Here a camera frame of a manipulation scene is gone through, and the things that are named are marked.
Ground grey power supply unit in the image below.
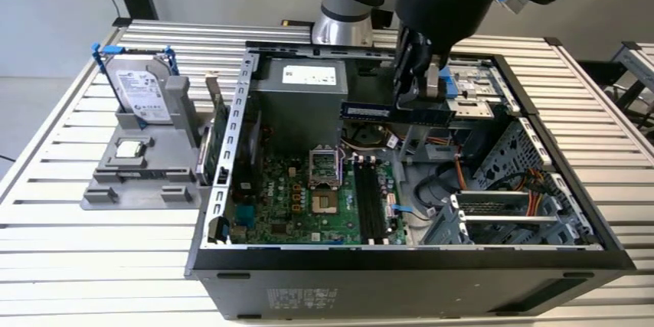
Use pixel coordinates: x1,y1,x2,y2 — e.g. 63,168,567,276
250,57,351,152

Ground yellow red power wires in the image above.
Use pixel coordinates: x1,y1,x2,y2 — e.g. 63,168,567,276
521,168,551,217

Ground blue RAM stick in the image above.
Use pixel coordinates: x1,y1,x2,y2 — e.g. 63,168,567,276
339,101,458,126

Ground orange data wire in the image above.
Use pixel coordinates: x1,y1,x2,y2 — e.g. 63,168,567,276
454,152,467,194

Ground CPU socket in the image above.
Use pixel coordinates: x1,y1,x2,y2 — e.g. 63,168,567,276
309,185,342,215

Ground grey parts rack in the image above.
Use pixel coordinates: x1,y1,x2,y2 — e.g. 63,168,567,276
80,76,216,211

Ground black RAM slot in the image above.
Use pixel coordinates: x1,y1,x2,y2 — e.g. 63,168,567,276
361,156,379,246
355,156,373,246
367,156,386,246
373,156,393,246

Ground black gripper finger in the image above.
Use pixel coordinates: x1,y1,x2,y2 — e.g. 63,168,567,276
391,28,427,122
415,31,445,105

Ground hard disk in blue carrier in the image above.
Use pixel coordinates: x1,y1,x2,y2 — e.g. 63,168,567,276
91,42,182,127

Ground black open PC case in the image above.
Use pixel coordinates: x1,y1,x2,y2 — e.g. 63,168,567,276
183,39,638,322

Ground tall grey drive cage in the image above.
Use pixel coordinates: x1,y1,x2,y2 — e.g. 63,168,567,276
398,57,517,159

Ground metal socket cover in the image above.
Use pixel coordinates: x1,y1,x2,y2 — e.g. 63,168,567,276
309,149,342,188

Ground wide grey disk bay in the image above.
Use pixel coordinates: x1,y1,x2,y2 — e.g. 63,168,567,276
423,188,597,246

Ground green graphics card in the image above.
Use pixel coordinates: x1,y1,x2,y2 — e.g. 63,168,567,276
196,70,230,188

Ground silver CPU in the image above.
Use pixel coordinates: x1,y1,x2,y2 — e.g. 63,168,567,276
115,141,147,159

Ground metal slat side table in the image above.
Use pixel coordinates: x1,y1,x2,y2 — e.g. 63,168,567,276
605,41,654,129

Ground green motherboard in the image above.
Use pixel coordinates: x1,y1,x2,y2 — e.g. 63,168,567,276
228,142,410,246

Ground blue plastic drive latch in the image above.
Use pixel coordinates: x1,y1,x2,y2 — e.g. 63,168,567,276
442,68,459,99

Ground round black fan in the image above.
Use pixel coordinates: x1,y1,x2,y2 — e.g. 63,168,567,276
351,124,390,148

